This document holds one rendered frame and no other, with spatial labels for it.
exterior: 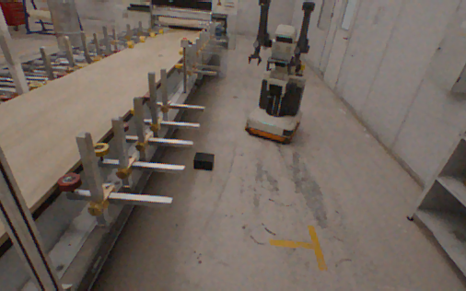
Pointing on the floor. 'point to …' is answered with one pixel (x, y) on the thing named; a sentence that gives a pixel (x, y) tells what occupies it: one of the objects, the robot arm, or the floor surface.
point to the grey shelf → (448, 186)
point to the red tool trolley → (13, 13)
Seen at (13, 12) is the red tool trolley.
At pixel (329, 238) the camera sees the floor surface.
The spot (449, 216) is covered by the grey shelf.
